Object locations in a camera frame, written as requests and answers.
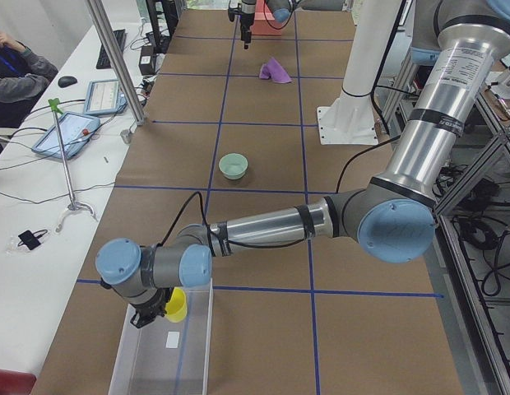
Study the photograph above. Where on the blue teach pendant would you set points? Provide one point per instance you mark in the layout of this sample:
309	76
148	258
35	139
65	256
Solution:
76	130
104	97

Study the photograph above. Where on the black computer mouse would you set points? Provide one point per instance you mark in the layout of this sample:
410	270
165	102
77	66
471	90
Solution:
66	81

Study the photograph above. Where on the clear plastic storage box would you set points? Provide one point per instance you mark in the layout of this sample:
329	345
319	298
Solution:
165	357

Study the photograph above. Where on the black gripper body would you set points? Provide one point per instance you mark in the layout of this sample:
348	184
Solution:
246	21
149	305

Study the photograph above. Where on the blue teach pendant far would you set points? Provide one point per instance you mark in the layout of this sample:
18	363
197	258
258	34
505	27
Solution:
104	97

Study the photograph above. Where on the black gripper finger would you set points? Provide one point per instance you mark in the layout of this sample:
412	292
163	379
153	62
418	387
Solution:
139	321
246	36

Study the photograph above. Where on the blue teach pendant near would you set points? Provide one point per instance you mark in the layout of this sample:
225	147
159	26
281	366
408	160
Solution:
76	130

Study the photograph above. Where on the seated person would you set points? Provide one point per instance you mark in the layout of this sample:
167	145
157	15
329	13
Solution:
24	77

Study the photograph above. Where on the pink plastic bin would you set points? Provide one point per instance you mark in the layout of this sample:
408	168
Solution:
264	22

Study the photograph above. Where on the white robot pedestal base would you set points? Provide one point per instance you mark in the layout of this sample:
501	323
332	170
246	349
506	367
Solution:
349	119

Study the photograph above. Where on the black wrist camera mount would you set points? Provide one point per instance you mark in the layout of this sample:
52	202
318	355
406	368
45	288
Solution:
233	9

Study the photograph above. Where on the metal stand with green clip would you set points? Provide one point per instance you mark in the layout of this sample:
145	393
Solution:
74	207

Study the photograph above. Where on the black small device with strap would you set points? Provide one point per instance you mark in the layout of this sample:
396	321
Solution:
30	239

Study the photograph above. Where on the yellow plastic cup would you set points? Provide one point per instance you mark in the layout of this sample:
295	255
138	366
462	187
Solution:
176	309

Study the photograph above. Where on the red object at corner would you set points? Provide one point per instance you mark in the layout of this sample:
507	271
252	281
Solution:
14	382

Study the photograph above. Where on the aluminium frame post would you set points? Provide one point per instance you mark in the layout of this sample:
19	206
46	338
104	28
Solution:
107	39

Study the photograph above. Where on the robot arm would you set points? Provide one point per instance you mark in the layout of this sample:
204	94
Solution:
282	11
391	219

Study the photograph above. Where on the black power adapter box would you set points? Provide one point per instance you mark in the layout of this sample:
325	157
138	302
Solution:
147	60

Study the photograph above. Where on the mint green bowl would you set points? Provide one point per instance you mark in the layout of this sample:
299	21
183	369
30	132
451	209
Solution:
233	166

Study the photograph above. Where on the purple cloth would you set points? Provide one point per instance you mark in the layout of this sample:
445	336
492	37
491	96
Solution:
272	70

